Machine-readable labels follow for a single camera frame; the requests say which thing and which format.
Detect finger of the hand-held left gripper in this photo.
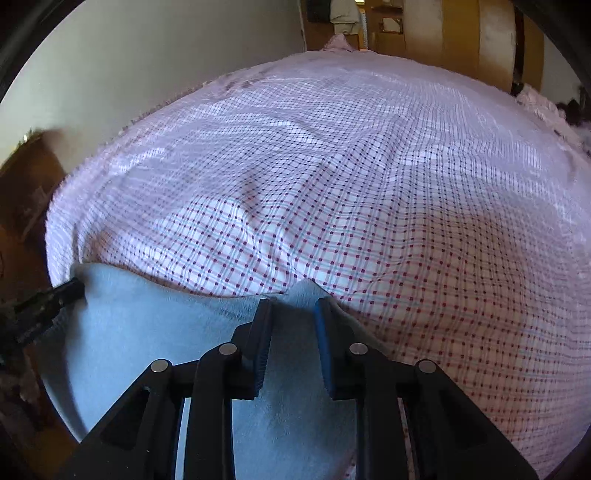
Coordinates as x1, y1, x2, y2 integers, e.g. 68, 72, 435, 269
13, 278, 86, 320
16, 309, 62, 346

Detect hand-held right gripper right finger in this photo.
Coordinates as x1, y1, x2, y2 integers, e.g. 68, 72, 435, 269
313, 298, 541, 480

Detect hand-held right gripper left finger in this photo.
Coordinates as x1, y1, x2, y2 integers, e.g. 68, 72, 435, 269
55, 299, 276, 480

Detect light blue pants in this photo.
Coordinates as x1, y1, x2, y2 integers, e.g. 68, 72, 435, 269
39, 262, 403, 480

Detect wooden side cabinet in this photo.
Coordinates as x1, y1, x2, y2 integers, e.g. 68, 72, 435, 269
0, 129, 68, 241

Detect pink checkered bed sheet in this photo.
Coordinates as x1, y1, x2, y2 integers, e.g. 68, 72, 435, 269
44, 46, 591, 479

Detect pink cloth bundle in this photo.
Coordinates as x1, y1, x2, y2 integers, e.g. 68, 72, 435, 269
323, 34, 359, 53

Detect pink crumpled bedding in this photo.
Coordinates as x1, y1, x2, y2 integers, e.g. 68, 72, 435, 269
516, 88, 574, 126

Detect beige hanging jacket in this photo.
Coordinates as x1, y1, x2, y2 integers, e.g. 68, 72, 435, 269
329, 0, 363, 36

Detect dark hanging jacket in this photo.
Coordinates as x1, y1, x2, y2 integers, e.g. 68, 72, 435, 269
305, 0, 331, 24

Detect wooden wardrobe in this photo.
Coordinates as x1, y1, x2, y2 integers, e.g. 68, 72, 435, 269
365, 0, 546, 95

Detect dark clothing pile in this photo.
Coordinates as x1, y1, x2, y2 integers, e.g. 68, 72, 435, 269
556, 99, 591, 154

